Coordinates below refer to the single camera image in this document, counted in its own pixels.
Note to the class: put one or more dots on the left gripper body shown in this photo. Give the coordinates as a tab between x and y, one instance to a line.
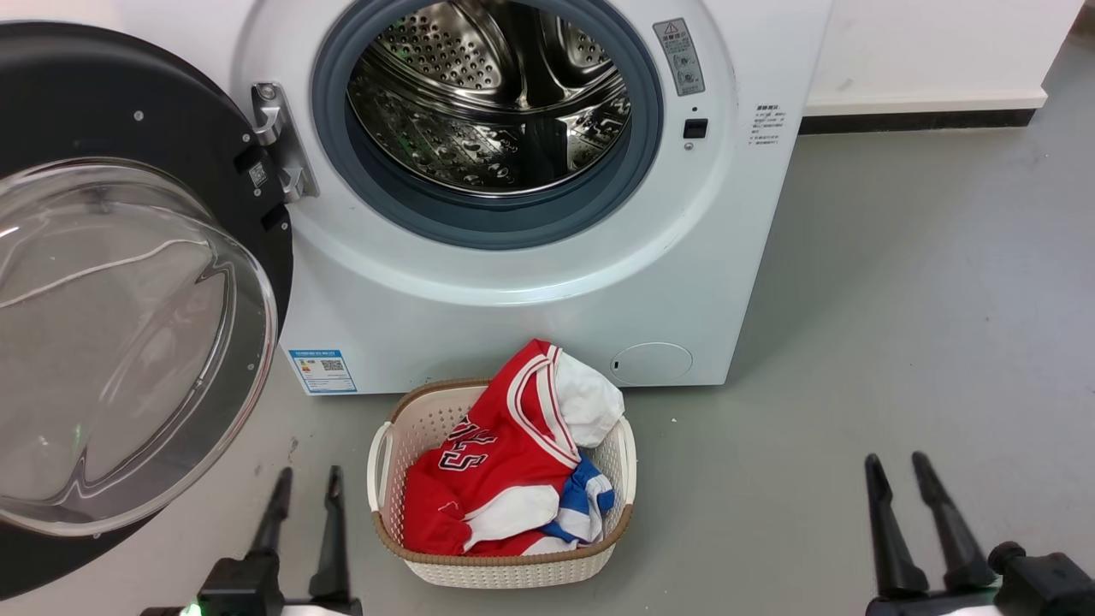
244	586

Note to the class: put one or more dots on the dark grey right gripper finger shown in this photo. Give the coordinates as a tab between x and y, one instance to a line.
890	539
949	522

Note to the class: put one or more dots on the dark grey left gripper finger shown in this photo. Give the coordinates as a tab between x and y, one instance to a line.
272	518
332	539

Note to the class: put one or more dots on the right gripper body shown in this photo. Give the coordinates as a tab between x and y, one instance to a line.
932	604

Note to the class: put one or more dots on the black round glass washer door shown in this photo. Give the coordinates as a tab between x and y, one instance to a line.
128	111

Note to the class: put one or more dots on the white front-load washing machine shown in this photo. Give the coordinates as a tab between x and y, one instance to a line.
513	334

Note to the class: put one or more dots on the silver metal door hinge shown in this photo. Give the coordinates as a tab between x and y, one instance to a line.
287	145

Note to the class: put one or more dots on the black door latch slot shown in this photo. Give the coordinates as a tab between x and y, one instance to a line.
695	128

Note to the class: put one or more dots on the cream woven plastic laundry basket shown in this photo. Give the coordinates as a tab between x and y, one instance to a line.
423	428

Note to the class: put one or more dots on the blue energy label sticker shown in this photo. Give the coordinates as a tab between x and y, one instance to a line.
323	371

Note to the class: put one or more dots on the red basketball jersey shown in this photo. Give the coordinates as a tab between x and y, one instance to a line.
505	445

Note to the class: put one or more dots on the blue and white striped garment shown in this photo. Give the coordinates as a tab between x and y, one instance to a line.
586	505

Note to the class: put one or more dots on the white crumpled garment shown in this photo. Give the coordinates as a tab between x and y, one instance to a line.
590	402

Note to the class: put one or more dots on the round white filter cover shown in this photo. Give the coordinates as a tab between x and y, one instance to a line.
652	364

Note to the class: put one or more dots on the small printed text sticker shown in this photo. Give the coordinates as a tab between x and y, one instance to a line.
766	125

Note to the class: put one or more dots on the grey warning label sticker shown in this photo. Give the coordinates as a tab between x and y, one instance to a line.
679	56

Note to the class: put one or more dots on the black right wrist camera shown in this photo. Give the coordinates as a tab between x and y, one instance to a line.
1048	586

